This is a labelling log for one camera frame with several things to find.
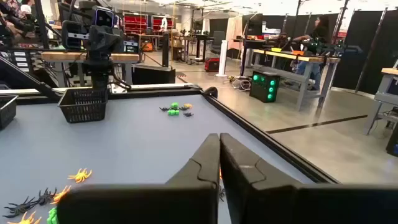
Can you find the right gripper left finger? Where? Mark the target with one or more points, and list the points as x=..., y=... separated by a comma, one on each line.
x=186, y=202

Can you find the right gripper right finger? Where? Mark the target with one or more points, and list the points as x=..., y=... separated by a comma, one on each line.
x=264, y=202

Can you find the green plastic skeleton hand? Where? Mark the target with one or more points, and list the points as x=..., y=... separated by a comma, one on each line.
x=53, y=216
x=174, y=105
x=173, y=112

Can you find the orange plastic spider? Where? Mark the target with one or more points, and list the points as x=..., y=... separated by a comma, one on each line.
x=26, y=220
x=188, y=105
x=80, y=175
x=60, y=194

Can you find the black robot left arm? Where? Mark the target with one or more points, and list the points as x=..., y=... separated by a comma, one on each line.
x=99, y=77

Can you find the wooden top workbench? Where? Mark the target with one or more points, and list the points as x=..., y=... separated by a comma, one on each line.
x=388, y=71
x=124, y=57
x=295, y=57

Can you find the red storage shelf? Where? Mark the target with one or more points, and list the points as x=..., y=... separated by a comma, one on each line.
x=135, y=23

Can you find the black equipment case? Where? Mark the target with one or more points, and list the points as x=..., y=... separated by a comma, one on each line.
x=152, y=74

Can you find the black plastic mesh basket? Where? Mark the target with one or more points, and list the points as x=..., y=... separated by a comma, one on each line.
x=82, y=107
x=6, y=112

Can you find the person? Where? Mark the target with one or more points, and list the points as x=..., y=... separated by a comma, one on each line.
x=320, y=34
x=26, y=7

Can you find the red toolbox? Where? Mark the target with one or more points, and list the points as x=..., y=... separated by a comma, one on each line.
x=212, y=64

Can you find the black computer with green fans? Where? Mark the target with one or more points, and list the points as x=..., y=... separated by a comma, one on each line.
x=264, y=85

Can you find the black partition panel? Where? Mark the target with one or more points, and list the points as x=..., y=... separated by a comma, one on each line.
x=367, y=46

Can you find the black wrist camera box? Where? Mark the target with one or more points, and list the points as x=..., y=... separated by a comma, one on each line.
x=104, y=18

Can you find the white post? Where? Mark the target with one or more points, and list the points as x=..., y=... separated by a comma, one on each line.
x=222, y=57

